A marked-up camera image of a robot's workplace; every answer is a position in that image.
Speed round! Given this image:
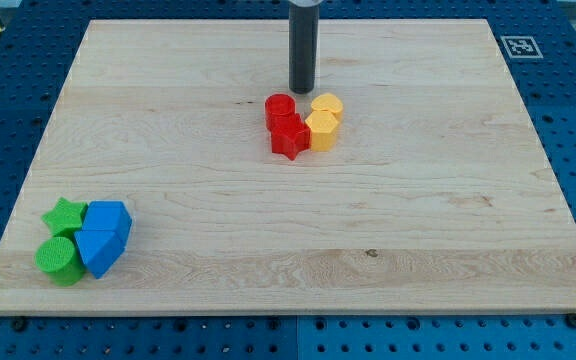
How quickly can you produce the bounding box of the light wooden board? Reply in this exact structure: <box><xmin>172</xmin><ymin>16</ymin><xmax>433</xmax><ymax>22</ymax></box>
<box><xmin>0</xmin><ymin>19</ymin><xmax>576</xmax><ymax>316</ymax></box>

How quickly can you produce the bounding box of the yellow hexagon block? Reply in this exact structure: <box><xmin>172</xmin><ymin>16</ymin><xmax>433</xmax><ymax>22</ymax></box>
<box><xmin>305</xmin><ymin>111</ymin><xmax>339</xmax><ymax>151</ymax></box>

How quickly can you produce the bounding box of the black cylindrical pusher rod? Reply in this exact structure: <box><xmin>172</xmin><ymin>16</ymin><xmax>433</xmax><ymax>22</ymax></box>
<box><xmin>288</xmin><ymin>0</ymin><xmax>322</xmax><ymax>94</ymax></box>

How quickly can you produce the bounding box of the blue heart block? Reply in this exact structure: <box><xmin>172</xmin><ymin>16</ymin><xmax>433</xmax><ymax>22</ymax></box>
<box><xmin>75</xmin><ymin>230</ymin><xmax>124</xmax><ymax>279</ymax></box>

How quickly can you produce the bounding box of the green cylinder block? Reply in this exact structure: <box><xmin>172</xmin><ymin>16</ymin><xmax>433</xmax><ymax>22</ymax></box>
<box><xmin>34</xmin><ymin>237</ymin><xmax>86</xmax><ymax>287</ymax></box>

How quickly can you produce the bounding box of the green star block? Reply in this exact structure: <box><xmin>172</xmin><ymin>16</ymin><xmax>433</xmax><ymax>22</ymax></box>
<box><xmin>41</xmin><ymin>197</ymin><xmax>88</xmax><ymax>238</ymax></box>

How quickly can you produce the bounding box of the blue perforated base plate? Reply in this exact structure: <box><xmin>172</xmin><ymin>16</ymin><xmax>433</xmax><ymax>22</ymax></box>
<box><xmin>0</xmin><ymin>0</ymin><xmax>576</xmax><ymax>359</ymax></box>

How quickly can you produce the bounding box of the red star block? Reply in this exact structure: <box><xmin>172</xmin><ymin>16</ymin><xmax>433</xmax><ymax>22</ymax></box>
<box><xmin>270</xmin><ymin>113</ymin><xmax>310</xmax><ymax>161</ymax></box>

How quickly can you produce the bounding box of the blue hexagon block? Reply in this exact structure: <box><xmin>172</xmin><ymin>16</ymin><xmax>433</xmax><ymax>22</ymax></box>
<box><xmin>82</xmin><ymin>201</ymin><xmax>132</xmax><ymax>248</ymax></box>

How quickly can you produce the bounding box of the yellow heart block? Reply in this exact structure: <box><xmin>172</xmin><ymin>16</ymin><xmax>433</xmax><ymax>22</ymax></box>
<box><xmin>310</xmin><ymin>93</ymin><xmax>344</xmax><ymax>122</ymax></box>

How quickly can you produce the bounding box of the white fiducial marker tag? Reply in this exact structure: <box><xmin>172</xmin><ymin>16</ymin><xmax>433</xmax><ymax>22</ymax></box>
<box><xmin>501</xmin><ymin>35</ymin><xmax>543</xmax><ymax>59</ymax></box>

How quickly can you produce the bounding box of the red cylinder block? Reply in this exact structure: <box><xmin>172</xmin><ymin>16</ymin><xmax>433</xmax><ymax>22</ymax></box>
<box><xmin>264</xmin><ymin>93</ymin><xmax>296</xmax><ymax>131</ymax></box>

